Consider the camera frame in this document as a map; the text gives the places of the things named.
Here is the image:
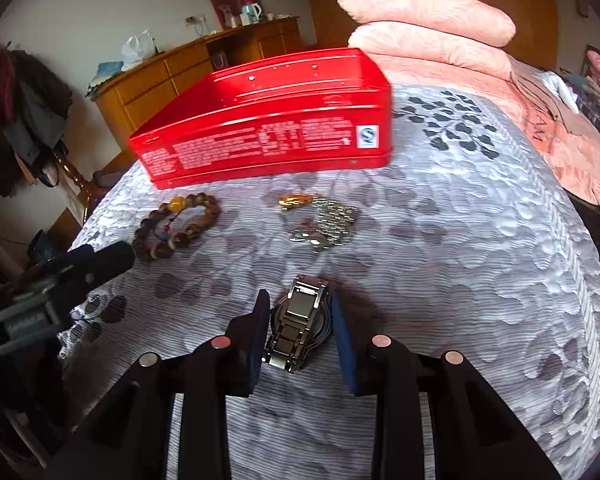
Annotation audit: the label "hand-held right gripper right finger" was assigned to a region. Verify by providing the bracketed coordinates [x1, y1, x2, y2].
[330, 292, 563, 480]

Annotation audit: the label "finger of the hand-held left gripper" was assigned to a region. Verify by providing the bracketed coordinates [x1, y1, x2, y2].
[27, 240, 137, 293]

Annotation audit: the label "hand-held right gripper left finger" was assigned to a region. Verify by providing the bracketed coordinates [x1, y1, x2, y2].
[45, 289, 272, 480]

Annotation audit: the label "silver metal watch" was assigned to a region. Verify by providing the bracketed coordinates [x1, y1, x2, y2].
[261, 274, 337, 374]

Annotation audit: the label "red tin box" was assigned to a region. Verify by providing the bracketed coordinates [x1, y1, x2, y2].
[127, 47, 394, 191]

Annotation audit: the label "white floral bedspread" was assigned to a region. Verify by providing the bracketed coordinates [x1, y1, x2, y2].
[57, 82, 600, 480]

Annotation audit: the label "gold pendant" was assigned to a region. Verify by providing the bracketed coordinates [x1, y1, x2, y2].
[278, 192, 316, 210]

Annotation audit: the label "dark coats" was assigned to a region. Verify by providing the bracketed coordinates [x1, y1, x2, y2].
[0, 45, 75, 198]

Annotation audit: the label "blue cloth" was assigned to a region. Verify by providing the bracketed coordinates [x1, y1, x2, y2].
[86, 61, 127, 97]

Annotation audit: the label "wooden dresser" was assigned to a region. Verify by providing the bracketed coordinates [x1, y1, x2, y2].
[86, 16, 302, 158]

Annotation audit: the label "white plastic bag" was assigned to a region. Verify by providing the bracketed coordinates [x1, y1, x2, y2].
[121, 29, 157, 70]

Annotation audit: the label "pink bed sheet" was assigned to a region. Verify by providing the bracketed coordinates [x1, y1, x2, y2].
[369, 54, 600, 207]

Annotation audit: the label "pink folded quilt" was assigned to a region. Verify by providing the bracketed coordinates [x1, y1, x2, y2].
[337, 0, 517, 52]
[347, 24, 515, 82]

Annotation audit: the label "white cloth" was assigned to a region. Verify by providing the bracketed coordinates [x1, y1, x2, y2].
[536, 70, 581, 114]

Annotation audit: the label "stack of pink pillows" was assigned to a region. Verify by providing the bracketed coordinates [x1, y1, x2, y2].
[300, 0, 560, 72]

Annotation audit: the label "wooden bead bracelet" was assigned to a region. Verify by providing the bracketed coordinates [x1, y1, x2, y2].
[132, 192, 222, 263]

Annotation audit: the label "silver link chain bracelet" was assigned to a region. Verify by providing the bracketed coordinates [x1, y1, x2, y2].
[288, 198, 361, 254]

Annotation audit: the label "red picture frame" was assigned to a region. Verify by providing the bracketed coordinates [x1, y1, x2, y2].
[209, 0, 261, 31]

